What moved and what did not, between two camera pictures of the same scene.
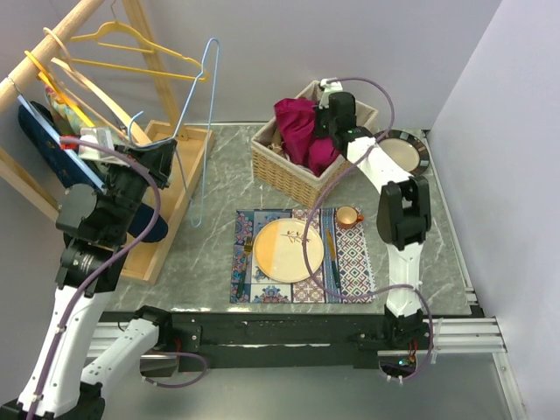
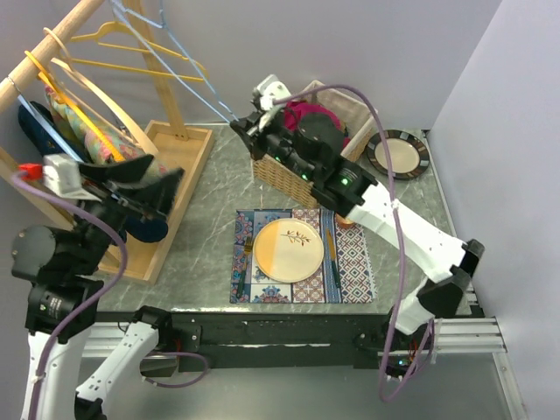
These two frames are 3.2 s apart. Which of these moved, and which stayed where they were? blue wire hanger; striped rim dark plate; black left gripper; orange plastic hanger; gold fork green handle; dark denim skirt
Moved: blue wire hanger; black left gripper
Stayed: gold fork green handle; striped rim dark plate; orange plastic hanger; dark denim skirt
